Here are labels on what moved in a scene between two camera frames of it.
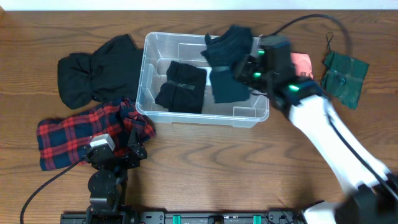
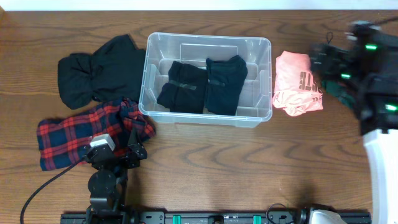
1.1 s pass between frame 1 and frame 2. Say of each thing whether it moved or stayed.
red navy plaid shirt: stayed
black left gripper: stayed
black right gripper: moved
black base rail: stayed
